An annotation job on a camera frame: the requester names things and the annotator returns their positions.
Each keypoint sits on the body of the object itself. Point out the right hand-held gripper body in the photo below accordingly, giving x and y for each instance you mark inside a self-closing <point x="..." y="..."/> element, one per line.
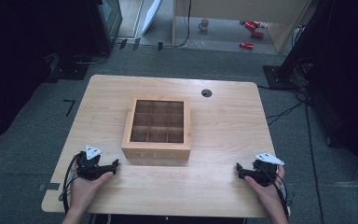
<point x="264" y="172"/>

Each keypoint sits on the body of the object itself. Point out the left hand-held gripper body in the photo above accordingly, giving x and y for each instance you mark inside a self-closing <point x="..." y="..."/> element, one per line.
<point x="90" y="169"/>

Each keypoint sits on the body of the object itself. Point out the wooden tea box with window lid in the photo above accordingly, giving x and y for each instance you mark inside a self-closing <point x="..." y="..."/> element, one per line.
<point x="155" y="152"/>

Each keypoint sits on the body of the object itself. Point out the person's left hand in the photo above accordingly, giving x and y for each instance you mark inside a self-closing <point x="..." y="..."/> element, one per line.
<point x="85" y="189"/>

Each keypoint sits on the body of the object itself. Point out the person's right hand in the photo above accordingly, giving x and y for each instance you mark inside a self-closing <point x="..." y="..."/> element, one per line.
<point x="267" y="194"/>

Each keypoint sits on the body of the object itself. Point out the grey tape strip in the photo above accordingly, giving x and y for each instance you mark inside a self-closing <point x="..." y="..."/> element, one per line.
<point x="49" y="186"/>

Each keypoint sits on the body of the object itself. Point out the black tape corner mark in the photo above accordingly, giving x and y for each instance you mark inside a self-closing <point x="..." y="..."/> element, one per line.
<point x="70" y="105"/>

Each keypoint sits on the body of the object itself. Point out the black monitor cabinet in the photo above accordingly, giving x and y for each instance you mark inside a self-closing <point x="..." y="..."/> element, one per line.
<point x="105" y="25"/>

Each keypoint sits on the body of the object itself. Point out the grey mug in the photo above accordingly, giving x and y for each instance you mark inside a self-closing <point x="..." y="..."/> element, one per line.
<point x="203" y="25"/>

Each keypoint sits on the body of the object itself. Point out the white board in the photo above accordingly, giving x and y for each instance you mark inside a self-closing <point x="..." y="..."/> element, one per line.
<point x="150" y="15"/>

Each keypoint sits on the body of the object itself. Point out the black stand base plate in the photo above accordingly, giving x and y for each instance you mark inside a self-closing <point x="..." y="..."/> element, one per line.
<point x="70" y="70"/>

